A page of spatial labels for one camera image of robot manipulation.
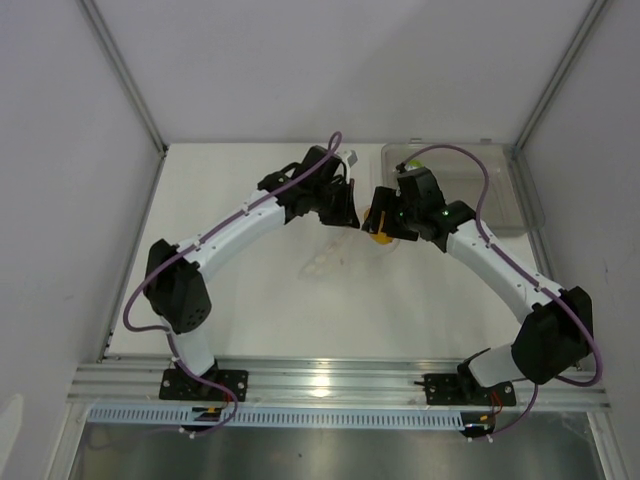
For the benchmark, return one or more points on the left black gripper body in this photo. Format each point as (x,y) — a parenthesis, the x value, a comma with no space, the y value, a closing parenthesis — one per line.
(323,194)

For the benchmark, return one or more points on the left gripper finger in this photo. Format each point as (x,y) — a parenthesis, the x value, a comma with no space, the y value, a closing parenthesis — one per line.
(337,206)
(280,178)

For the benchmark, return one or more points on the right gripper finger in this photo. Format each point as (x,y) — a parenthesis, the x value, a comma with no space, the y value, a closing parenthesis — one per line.
(384,200)
(396,230)

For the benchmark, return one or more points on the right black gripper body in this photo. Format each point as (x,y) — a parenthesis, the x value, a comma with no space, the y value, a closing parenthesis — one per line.
(406,213)

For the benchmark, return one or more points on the orange fruit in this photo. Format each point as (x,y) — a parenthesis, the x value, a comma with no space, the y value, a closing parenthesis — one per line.
(381,237)

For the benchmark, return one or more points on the clear zip top bag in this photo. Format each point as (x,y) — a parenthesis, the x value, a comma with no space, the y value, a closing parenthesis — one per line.
(345,250)

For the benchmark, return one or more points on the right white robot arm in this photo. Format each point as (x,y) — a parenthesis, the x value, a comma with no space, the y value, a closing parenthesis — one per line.
(556,324)

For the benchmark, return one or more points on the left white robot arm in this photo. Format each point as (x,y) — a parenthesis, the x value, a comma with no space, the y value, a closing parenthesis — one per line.
(178,273)

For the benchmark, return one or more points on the clear plastic food container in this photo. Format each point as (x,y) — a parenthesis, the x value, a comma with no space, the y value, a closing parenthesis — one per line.
(511,207)

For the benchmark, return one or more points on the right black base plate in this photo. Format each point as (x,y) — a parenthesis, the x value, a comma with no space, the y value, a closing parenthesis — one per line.
(449,389)

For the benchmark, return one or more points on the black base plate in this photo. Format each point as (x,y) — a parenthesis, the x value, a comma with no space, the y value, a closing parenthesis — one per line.
(449,389)
(176,385)

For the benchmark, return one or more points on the aluminium mounting rail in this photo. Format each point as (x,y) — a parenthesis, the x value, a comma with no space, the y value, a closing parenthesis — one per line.
(272,382)

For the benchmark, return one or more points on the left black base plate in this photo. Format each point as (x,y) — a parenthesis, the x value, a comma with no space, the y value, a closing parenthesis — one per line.
(176,385)

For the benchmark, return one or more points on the slotted white cable duct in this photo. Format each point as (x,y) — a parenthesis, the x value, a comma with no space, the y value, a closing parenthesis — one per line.
(413,419)

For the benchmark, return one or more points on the left aluminium frame post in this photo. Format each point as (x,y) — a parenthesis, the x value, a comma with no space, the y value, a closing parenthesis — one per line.
(117,63)

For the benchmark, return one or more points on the aluminium frame post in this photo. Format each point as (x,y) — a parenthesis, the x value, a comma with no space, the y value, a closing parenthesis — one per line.
(117,63)
(578,43)

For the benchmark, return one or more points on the right aluminium frame post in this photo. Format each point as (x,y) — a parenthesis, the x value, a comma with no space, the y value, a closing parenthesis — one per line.
(578,43)

